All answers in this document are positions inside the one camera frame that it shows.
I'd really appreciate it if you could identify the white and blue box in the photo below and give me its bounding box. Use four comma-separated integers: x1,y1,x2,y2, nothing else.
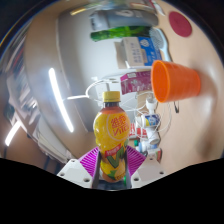
114,35,163,69

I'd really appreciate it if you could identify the white LED light bar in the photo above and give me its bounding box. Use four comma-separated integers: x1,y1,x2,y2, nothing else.
48,67,75,133

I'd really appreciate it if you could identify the ceiling light tube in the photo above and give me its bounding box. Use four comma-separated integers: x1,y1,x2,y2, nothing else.
4,119,22,147

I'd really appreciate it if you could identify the orange plastic cup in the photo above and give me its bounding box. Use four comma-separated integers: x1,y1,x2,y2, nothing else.
150,59,202,104

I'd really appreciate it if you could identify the white oval hairbrush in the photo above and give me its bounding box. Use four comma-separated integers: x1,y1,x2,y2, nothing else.
149,27,173,63

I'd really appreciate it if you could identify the flat round red coaster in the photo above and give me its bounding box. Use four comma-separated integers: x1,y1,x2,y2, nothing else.
168,11,193,38

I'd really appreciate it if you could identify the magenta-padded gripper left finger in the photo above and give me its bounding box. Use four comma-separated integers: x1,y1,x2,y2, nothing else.
57,146,101,189

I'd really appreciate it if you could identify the white coiled cable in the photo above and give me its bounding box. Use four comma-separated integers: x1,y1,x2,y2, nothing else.
133,96,174,141

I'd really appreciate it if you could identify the green glass bottle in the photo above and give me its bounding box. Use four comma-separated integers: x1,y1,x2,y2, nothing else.
90,25,152,42

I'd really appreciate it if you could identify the red and white container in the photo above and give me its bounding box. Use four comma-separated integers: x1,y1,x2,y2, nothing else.
129,122,148,139

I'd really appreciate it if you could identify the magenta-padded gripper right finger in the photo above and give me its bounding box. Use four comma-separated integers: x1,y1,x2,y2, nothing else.
124,145,167,189

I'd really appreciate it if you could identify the small white pill jar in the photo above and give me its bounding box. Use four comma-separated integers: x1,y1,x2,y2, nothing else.
141,113,161,128

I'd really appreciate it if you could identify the yellow drink bottle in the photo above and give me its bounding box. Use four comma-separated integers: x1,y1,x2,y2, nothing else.
92,90,132,184

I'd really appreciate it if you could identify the magenta carton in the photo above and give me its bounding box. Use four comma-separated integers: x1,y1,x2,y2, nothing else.
119,70,153,96

